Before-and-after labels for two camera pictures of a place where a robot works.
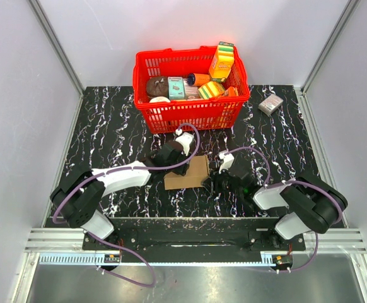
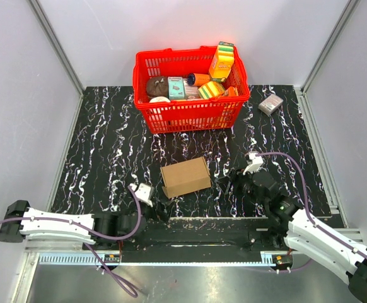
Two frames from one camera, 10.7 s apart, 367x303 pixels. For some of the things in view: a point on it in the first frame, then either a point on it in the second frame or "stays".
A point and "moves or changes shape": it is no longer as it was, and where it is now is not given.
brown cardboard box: [197, 172] moves or changes shape
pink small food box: [191, 91] stays
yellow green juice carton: [222, 62] stays
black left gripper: [184, 169] to [168, 205]
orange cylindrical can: [197, 79] stays
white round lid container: [159, 98] stays
